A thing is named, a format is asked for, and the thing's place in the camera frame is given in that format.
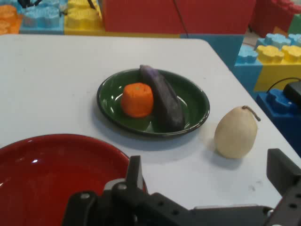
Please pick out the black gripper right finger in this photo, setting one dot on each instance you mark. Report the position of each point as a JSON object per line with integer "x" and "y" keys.
{"x": 287, "y": 171}

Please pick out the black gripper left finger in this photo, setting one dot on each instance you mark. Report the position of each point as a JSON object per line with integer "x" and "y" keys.
{"x": 134, "y": 171}

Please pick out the purple toy eggplant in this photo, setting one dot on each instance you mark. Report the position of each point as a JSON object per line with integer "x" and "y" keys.
{"x": 164, "y": 103}

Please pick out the dark blue foam block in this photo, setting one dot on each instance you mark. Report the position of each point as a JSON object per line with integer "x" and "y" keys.
{"x": 279, "y": 117}

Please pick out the orange toy fruit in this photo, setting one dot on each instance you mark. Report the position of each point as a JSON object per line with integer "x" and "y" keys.
{"x": 137, "y": 100}

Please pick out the dark green plate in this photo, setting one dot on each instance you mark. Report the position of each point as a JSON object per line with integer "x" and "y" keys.
{"x": 110, "y": 99}

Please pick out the black device box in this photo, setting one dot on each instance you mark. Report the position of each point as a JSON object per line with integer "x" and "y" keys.
{"x": 294, "y": 93}

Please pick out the red plate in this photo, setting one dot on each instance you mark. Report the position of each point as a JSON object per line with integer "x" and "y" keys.
{"x": 47, "y": 179}

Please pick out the light blue foam block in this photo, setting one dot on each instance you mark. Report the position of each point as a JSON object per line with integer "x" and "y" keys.
{"x": 42, "y": 20}
{"x": 247, "y": 70}

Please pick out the green foam block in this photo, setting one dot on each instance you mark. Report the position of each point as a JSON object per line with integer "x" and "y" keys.
{"x": 295, "y": 24}

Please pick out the red foam block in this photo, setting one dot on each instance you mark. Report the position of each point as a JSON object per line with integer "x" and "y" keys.
{"x": 145, "y": 16}
{"x": 270, "y": 14}

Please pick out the orange foam block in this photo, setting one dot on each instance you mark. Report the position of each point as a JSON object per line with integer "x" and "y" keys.
{"x": 8, "y": 21}

